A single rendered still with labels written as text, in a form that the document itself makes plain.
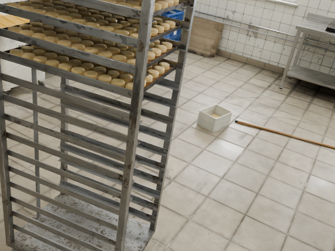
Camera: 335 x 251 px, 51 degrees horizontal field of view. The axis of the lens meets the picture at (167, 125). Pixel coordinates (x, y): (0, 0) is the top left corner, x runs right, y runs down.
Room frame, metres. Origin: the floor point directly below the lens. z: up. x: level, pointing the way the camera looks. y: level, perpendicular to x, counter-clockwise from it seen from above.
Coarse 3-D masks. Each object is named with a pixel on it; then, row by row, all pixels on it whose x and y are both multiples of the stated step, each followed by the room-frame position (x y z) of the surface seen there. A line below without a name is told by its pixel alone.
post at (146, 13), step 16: (144, 0) 1.08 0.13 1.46; (144, 16) 1.07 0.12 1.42; (144, 32) 1.07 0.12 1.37; (144, 48) 1.07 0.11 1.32; (144, 64) 1.08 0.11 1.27; (144, 80) 1.09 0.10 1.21; (128, 128) 1.08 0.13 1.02; (128, 144) 1.08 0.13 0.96; (128, 160) 1.07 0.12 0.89; (128, 176) 1.07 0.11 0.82; (128, 192) 1.07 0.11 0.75; (128, 208) 1.09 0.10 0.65
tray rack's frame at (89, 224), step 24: (0, 72) 1.27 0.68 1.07; (0, 96) 1.26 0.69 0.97; (0, 120) 1.25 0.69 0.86; (0, 144) 1.25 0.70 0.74; (0, 168) 1.25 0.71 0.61; (72, 216) 1.51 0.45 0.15; (96, 216) 1.54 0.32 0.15; (24, 240) 1.28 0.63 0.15; (96, 240) 1.36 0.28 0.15; (144, 240) 1.42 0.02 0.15
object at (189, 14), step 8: (192, 8) 1.50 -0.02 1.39; (192, 16) 1.51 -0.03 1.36; (184, 32) 1.51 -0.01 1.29; (184, 40) 1.50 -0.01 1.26; (184, 56) 1.50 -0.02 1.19; (184, 64) 1.52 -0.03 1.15; (176, 72) 1.51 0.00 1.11; (176, 80) 1.51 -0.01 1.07; (176, 96) 1.50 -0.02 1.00; (176, 104) 1.51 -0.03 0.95; (168, 128) 1.51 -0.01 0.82; (168, 144) 1.50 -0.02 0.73; (168, 152) 1.52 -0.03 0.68; (160, 176) 1.51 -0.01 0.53; (160, 200) 1.52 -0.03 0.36; (152, 224) 1.51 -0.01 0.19
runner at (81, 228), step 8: (16, 200) 1.27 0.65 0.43; (32, 208) 1.24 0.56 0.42; (40, 208) 1.26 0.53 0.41; (48, 216) 1.21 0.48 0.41; (56, 216) 1.20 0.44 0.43; (72, 224) 1.18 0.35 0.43; (88, 232) 1.15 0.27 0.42; (96, 232) 1.17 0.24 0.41; (104, 240) 1.13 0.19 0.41; (112, 240) 1.12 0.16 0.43
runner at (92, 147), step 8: (8, 120) 1.27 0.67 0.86; (16, 120) 1.26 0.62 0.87; (24, 120) 1.25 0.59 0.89; (32, 128) 1.24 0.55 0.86; (40, 128) 1.22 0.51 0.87; (48, 128) 1.21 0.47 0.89; (56, 136) 1.20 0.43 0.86; (64, 136) 1.19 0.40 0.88; (80, 144) 1.17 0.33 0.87; (88, 144) 1.16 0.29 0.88; (104, 152) 1.14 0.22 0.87; (112, 152) 1.13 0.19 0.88; (120, 160) 1.12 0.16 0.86
